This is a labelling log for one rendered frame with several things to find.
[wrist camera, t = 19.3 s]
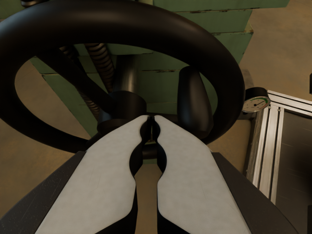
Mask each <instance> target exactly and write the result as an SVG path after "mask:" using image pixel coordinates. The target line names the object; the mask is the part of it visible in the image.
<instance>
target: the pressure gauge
mask: <svg viewBox="0 0 312 234"><path fill-rule="evenodd" d="M270 103H271V99H270V98H269V96H268V93H267V91H266V89H265V88H262V87H253V88H249V89H246V94H245V101H244V105H243V109H242V111H243V112H247V113H251V112H257V111H260V110H263V109H265V108H266V107H267V106H269V104H270ZM254 104H256V105H257V104H258V105H257V106H254Z"/></svg>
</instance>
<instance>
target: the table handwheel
mask: <svg viewBox="0 0 312 234"><path fill-rule="evenodd" d="M86 43H109V44H121V45H129V46H136V47H141V48H145V49H149V50H153V51H156V52H160V53H163V54H166V55H169V56H171V57H174V58H176V59H178V60H180V61H182V62H184V63H186V64H188V65H190V66H194V67H196V68H197V69H198V70H199V72H200V73H201V74H202V75H203V76H204V77H205V78H207V80H208V81H209V82H210V83H211V84H212V86H213V87H214V89H215V91H216V94H217V97H218V104H217V108H216V111H215V113H214V114H213V121H214V126H213V128H212V130H211V132H210V133H209V135H208V136H207V137H206V138H203V139H200V140H201V141H202V142H203V143H204V144H205V145H208V144H210V143H211V142H213V141H215V140H216V139H218V138H219V137H221V136H222V135H224V134H225V133H226V132H227V131H228V130H229V129H230V128H231V127H232V126H233V125H234V123H235V122H236V120H237V119H238V117H239V116H240V114H241V111H242V109H243V105H244V101H245V94H246V90H245V83H244V78H243V75H242V72H241V69H240V67H239V65H238V63H237V62H236V60H235V58H234V57H233V56H232V54H231V53H230V52H229V50H228V49H227V48H226V47H225V46H224V45H223V44H222V43H221V42H220V41H219V40H218V39H217V38H216V37H215V36H214V35H212V34H211V33H209V32H208V31H207V30H205V29H204V28H202V27H201V26H199V25H198V24H196V23H194V22H192V21H190V20H189V19H187V18H185V17H183V16H180V15H178V14H176V13H174V12H171V11H168V10H166V9H163V8H160V7H157V6H153V5H150V4H146V3H142V2H138V1H133V0H51V1H47V2H43V3H40V4H36V5H34V6H31V7H28V8H26V9H23V10H21V11H19V12H17V13H15V14H13V15H11V16H9V17H8V18H6V19H5V20H3V21H2V22H0V118H1V119H2V120H3V121H4V122H5V123H7V124H8V125H10V126H11V127H12V128H14V129H15V130H17V131H18V132H20V133H22V134H23V135H25V136H27V137H29V138H31V139H33V140H35V141H38V142H40V143H43V144H45V145H48V146H51V147H53V148H56V149H59V150H63V151H67V152H70V153H74V154H76V153H77V152H78V151H86V150H88V149H89V148H90V147H91V146H92V145H93V144H94V143H95V142H97V141H98V140H99V139H101V138H102V137H104V136H105V135H107V134H108V133H110V132H112V131H113V130H115V129H117V128H119V127H121V126H123V125H125V124H126V123H128V122H130V121H132V120H134V119H136V118H137V117H139V116H142V115H148V116H150V117H154V116H156V115H160V116H162V117H164V118H166V119H167V120H169V121H171V122H173V123H174V124H176V125H178V118H177V115H176V114H164V113H153V112H147V104H146V102H145V100H144V99H143V98H142V97H140V96H139V95H138V89H139V69H140V54H131V55H117V60H116V68H115V69H116V73H115V76H114V81H113V88H112V93H109V94H107V93H106V92H105V91H104V90H103V89H102V88H101V87H99V86H98V85H97V84H96V83H95V82H94V81H92V80H91V79H90V78H89V77H88V76H87V75H86V74H85V73H84V72H83V71H82V70H81V69H80V68H79V67H78V66H77V65H76V64H75V63H73V62H72V61H71V60H70V59H69V58H68V57H67V56H66V55H65V54H64V53H63V52H62V51H61V50H60V49H59V47H62V46H68V45H75V44H86ZM34 56H36V57H37V58H39V59H40V60H41V61H43V62H44V63H45V64H46V65H48V66H49V67H50V68H52V69H53V70H54V71H55V72H57V73H58V74H59V75H60V76H62V77H63V78H64V79H66V80H67V81H68V82H70V83H71V84H72V85H73V86H75V87H76V88H77V89H79V90H80V91H81V92H82V93H83V94H84V95H86V96H87V97H88V98H89V99H90V100H91V101H92V102H93V103H95V104H96V105H97V106H98V107H99V108H100V111H99V116H98V122H97V131H98V133H97V134H96V135H94V136H93V137H92V138H91V139H90V140H87V139H83V138H80V137H77V136H73V135H71V134H68V133H65V132H63V131H61V130H58V129H56V128H54V127H52V126H50V125H49V124H47V123H45V122H44V121H42V120H40V119H39V118H38V117H36V116H35V115H34V114H32V113H31V112H30V111H29V110H28V109H27V108H26V107H25V106H24V104H23V103H22V101H21V100H20V99H19V97H18V95H17V92H16V89H15V84H14V83H15V77H16V74H17V72H18V70H19V69H20V67H21V66H22V65H23V64H24V63H25V62H26V61H28V60H29V59H31V58H33V57H34ZM149 159H157V144H156V143H154V144H145V145H144V147H143V160H149Z"/></svg>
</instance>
